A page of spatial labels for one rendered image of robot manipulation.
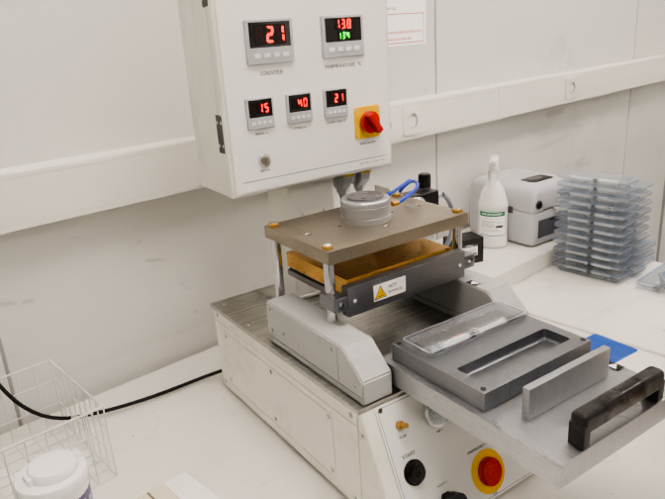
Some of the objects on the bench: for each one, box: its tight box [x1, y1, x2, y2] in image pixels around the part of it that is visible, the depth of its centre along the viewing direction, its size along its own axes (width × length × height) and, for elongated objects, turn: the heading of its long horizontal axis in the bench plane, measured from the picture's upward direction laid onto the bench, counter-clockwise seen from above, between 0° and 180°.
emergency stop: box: [478, 456, 503, 486], centre depth 91 cm, size 2×4×4 cm, turn 135°
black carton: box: [442, 232, 484, 263], centre depth 168 cm, size 6×9×7 cm
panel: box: [373, 393, 533, 499], centre depth 90 cm, size 2×30×19 cm, turn 135°
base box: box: [214, 310, 401, 499], centre depth 110 cm, size 54×38×17 cm
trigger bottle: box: [478, 154, 509, 249], centre depth 176 cm, size 9×8×25 cm
